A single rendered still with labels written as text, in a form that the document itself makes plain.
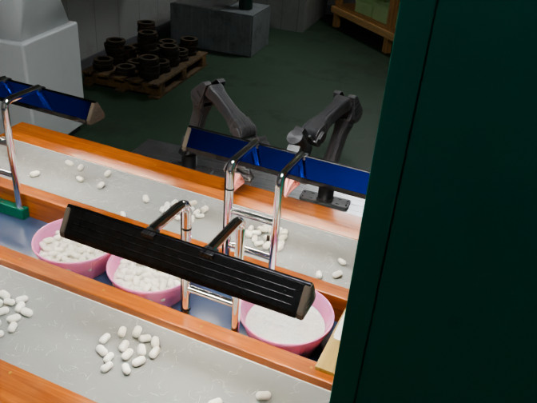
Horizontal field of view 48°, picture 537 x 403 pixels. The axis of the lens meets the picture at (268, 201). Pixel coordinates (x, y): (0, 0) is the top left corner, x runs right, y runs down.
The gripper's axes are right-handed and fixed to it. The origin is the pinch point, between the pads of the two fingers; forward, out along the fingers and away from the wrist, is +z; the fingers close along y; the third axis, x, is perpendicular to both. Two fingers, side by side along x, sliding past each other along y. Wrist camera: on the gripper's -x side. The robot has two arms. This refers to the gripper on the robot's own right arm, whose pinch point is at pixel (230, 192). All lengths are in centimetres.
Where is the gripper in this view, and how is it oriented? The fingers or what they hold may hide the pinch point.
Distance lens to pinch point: 215.9
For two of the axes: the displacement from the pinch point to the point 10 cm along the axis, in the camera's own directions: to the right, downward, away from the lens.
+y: 9.1, 2.6, -3.3
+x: 2.2, 3.8, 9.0
